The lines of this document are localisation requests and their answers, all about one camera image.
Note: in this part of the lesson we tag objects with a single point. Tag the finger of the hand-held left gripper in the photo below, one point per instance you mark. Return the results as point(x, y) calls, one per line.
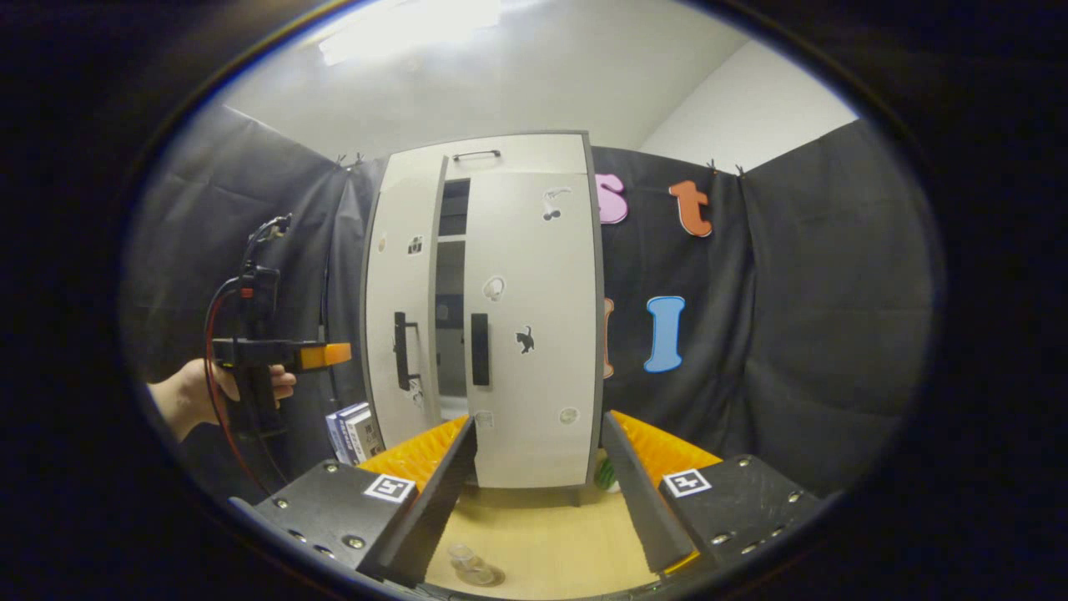
point(321, 356)

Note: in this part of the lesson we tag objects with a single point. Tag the white cabinet door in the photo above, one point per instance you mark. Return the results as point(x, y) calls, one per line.
point(534, 250)
point(392, 284)

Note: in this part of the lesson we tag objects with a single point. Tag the clear bottle with yellow label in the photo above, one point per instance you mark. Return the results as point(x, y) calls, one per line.
point(461, 553)

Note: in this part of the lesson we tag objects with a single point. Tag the black backdrop cloth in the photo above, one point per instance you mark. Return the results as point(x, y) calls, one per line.
point(834, 334)

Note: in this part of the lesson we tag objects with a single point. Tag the blue white box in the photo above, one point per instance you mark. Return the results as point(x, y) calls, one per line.
point(367, 438)
point(335, 434)

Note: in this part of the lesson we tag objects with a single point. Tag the white cabinet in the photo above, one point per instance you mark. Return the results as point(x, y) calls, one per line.
point(450, 334)

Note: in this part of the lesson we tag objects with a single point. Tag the round brown coaster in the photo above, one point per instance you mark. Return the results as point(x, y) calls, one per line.
point(494, 578)

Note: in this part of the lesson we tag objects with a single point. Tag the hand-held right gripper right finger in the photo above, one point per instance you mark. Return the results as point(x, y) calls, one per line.
point(647, 501)

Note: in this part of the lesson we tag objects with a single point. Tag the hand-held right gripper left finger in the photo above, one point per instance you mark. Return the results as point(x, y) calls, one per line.
point(434, 509)

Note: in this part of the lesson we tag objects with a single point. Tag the toy watermelon slice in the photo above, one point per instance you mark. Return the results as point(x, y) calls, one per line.
point(607, 476)

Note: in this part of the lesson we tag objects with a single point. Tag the white cabinet drawer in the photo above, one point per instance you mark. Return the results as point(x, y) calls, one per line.
point(542, 154)

